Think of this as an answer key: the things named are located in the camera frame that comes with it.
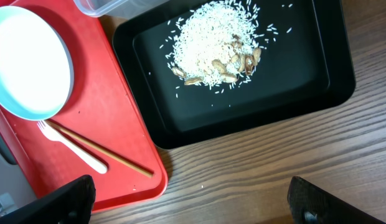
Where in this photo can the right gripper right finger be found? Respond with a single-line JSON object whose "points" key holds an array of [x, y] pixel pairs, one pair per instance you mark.
{"points": [[311, 204]]}

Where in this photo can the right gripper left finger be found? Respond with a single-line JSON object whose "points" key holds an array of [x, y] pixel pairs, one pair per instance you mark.
{"points": [[71, 203]]}

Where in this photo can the light blue bowl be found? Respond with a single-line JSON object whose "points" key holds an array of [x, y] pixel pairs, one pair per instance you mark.
{"points": [[36, 68]]}

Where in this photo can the rice and peanut leftovers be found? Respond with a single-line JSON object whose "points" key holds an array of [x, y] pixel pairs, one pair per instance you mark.
{"points": [[218, 46]]}

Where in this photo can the grey dishwasher rack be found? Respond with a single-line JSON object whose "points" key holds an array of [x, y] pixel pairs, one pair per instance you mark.
{"points": [[15, 191]]}

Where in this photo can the black waste tray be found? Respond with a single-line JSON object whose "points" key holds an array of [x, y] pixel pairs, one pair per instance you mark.
{"points": [[305, 66]]}

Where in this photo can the wooden chopstick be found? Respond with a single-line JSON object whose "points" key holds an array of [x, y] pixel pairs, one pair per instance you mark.
{"points": [[103, 150]]}

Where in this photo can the red plastic tray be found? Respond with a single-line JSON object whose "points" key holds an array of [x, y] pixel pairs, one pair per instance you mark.
{"points": [[101, 109]]}

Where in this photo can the white plastic fork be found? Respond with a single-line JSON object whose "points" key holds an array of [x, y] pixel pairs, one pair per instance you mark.
{"points": [[53, 135]]}

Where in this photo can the clear plastic bin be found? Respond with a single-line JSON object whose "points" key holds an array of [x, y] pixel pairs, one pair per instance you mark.
{"points": [[126, 9]]}

